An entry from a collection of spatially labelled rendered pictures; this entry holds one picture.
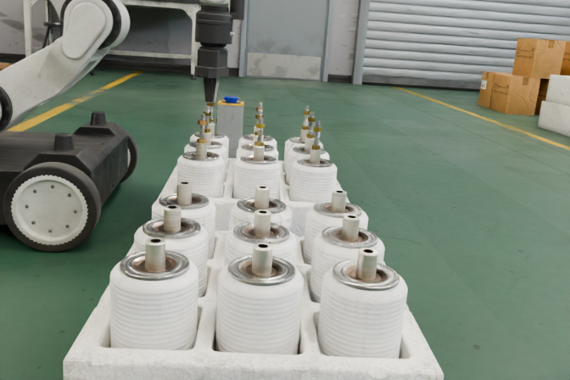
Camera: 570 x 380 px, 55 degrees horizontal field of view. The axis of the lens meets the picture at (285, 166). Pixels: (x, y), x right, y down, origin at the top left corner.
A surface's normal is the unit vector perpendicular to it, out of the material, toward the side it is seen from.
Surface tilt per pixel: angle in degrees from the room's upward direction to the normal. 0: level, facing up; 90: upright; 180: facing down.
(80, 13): 90
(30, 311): 0
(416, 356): 0
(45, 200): 90
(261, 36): 90
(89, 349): 0
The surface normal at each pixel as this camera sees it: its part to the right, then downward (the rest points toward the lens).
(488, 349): 0.07, -0.97
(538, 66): 0.12, 0.24
